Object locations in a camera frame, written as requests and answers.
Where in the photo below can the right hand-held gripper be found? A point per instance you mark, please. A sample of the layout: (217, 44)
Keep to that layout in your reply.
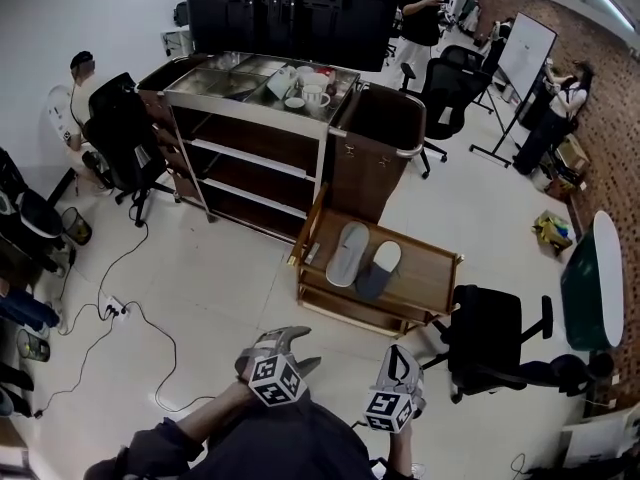
(390, 410)

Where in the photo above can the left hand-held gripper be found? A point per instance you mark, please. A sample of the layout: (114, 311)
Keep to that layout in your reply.
(275, 378)

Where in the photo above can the brown wooden shoe rack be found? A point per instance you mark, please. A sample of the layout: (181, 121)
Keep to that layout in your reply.
(410, 278)

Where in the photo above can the dark grey slipper white insole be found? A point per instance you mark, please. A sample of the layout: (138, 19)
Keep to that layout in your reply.
(381, 270)

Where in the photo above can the light grey slipper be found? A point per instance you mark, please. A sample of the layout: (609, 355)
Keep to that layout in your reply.
(347, 253)

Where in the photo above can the stainless steel service cart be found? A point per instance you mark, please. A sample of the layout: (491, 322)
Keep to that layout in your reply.
(280, 138)

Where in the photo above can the person's right forearm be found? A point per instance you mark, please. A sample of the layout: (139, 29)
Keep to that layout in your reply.
(400, 453)

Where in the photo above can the person's left forearm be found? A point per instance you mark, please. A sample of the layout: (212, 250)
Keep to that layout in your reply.
(220, 408)

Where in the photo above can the black office chair with armrests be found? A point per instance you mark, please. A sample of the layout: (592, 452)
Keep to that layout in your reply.
(490, 338)

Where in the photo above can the person's dark clothing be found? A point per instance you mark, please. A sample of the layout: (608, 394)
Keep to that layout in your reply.
(260, 448)

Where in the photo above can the white power strip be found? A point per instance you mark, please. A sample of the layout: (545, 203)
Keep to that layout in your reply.
(116, 308)

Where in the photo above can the yellow bag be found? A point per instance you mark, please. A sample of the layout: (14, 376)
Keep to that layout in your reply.
(552, 230)

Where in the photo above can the white box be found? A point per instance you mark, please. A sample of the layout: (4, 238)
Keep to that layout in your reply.
(600, 440)

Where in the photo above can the green round table white top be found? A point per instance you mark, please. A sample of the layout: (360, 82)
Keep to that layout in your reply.
(595, 278)

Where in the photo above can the large white ceramic mug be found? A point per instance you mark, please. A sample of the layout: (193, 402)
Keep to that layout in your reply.
(314, 96)

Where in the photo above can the white plastic bag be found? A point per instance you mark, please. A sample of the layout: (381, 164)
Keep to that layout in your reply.
(282, 82)

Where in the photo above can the small round waste bin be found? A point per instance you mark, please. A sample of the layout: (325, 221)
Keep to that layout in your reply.
(34, 344)

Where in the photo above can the cardboard box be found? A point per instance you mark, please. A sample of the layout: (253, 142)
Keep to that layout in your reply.
(572, 155)

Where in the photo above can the black mesh office chair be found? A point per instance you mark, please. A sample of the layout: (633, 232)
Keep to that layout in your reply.
(125, 138)

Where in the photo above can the red small item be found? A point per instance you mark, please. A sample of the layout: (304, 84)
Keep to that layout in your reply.
(327, 71)

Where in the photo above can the black high-back office chair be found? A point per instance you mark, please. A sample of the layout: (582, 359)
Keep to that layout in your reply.
(450, 93)

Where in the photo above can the black stool chair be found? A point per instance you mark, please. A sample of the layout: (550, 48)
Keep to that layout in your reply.
(30, 213)

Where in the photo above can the large black screen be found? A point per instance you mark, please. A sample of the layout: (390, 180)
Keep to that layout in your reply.
(295, 13)

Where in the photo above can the white whiteboard on stand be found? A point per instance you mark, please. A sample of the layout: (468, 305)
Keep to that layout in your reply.
(525, 58)

